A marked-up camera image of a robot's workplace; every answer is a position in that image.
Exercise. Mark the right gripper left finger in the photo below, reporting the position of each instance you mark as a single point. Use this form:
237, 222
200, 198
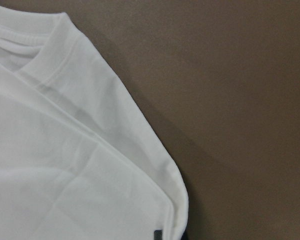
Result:
158, 235

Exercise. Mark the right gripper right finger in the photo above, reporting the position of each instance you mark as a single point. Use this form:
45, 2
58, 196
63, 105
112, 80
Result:
185, 236

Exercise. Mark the white long-sleeve printed shirt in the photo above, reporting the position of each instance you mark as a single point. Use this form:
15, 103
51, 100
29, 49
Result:
78, 159

